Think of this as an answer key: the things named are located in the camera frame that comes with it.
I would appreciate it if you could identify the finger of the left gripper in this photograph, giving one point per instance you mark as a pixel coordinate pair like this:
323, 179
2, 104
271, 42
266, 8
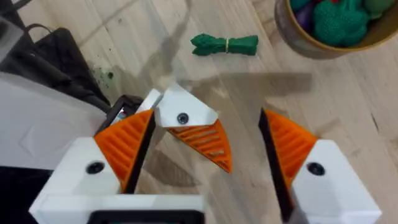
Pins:
186, 109

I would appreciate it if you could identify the round tub with toys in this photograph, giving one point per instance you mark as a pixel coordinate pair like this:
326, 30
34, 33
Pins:
339, 25

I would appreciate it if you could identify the green vegetable bundle toy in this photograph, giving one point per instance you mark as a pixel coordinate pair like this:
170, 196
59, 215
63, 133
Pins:
217, 45

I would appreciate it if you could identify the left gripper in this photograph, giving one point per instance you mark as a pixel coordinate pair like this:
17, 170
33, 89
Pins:
40, 124

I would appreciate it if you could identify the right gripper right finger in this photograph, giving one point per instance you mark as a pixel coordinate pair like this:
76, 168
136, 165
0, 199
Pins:
323, 186

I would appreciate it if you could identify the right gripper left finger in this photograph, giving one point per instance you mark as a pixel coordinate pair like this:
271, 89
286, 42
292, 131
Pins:
93, 168

